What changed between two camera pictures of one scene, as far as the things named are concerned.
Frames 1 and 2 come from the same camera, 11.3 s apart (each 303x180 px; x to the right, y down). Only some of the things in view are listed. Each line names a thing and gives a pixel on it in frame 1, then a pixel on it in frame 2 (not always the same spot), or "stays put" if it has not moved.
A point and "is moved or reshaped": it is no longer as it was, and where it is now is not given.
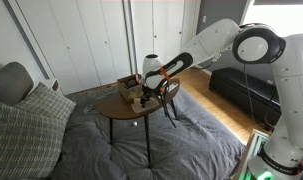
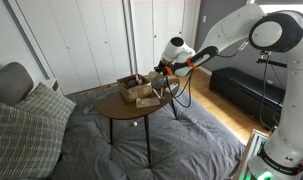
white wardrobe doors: x=85 y=44 stays put
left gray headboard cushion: x=10 y=83 stays put
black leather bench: x=254 y=95 stays put
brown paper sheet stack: x=148 y=104 is moved or reshaped
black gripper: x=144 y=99 → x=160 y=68
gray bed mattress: x=187 y=141 stays put
